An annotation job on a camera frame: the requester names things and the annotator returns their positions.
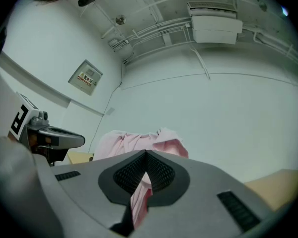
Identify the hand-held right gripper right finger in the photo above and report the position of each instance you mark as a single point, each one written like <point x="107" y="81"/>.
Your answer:
<point x="203" y="182"/>

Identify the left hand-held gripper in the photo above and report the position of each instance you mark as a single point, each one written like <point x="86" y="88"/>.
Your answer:
<point x="20" y="118"/>

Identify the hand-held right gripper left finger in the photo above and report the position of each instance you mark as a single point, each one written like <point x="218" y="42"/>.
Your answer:
<point x="89" y="182"/>

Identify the pink garment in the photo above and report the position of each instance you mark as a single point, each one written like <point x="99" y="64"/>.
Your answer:
<point x="129" y="145"/>

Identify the small wooden desk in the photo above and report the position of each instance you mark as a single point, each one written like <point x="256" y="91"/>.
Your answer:
<point x="79" y="157"/>

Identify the grey electrical panel box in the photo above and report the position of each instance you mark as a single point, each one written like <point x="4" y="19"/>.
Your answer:
<point x="85" y="77"/>

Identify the large wooden desk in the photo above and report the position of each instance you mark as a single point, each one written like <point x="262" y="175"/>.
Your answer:
<point x="283" y="185"/>

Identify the round ceiling detector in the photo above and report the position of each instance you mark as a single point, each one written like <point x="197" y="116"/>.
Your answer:
<point x="120" y="19"/>
<point x="263" y="6"/>

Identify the white ceiling pipe bundle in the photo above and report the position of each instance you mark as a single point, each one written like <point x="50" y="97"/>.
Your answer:
<point x="154" y="31"/>
<point x="275" y="43"/>

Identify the white ceiling air conditioner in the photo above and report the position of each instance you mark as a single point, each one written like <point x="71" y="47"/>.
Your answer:
<point x="213" y="26"/>

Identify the ceiling light panel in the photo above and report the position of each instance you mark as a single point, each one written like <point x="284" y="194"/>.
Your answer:
<point x="284" y="11"/>

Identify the white wall socket plate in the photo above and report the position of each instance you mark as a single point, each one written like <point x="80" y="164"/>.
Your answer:
<point x="110" y="111"/>

